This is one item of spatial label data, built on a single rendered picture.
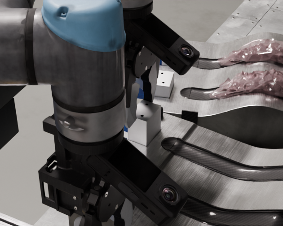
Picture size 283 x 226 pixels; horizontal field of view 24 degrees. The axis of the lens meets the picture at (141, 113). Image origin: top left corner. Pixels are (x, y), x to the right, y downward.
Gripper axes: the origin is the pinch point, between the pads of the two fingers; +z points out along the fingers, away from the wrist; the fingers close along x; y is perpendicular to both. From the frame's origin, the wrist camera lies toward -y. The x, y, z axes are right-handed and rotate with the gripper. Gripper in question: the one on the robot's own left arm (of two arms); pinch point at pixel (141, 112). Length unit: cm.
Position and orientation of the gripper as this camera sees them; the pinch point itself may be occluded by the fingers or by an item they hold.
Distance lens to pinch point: 107.0
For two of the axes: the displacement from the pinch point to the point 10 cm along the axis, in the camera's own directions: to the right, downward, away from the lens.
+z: 0.0, 8.0, 6.0
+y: -8.7, -3.0, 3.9
